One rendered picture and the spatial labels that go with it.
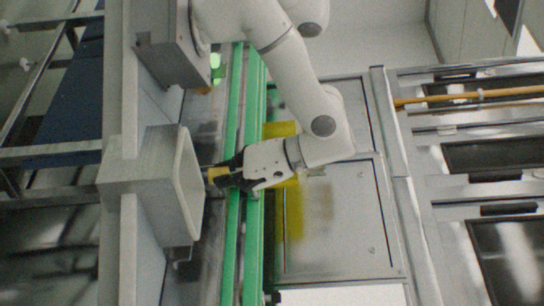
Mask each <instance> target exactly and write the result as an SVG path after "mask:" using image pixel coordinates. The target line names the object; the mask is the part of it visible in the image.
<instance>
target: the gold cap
mask: <svg viewBox="0 0 544 306"><path fill-rule="evenodd" d="M227 173H229V174H230V172H229V168H228V166H225V167H216V168H208V170H207V176H208V181H209V183H214V182H213V178H214V177H216V176H221V175H224V174H227Z"/></svg>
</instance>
